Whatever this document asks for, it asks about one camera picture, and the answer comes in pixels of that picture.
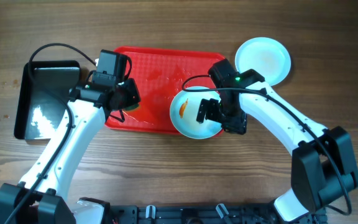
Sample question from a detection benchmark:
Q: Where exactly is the orange green sponge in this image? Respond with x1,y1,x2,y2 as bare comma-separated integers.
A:
124,103,139,111

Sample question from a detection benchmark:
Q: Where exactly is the white plate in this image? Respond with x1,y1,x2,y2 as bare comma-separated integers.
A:
170,91,222,139
234,37,291,86

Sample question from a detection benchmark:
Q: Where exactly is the white plate back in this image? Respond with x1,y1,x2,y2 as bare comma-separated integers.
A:
234,37,291,86

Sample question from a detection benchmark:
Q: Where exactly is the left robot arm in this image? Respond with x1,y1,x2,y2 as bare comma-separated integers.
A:
0,50,140,223

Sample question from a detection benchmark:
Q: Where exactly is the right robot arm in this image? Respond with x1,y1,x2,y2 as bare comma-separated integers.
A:
196,59,358,223

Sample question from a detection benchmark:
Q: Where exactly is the red plastic tray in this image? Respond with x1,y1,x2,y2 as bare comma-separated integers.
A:
105,46,224,135

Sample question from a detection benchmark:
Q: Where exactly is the black water basin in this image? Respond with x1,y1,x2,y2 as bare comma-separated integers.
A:
14,60,81,141

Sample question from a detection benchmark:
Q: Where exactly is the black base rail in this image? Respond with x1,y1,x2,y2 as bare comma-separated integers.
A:
103,203,286,224

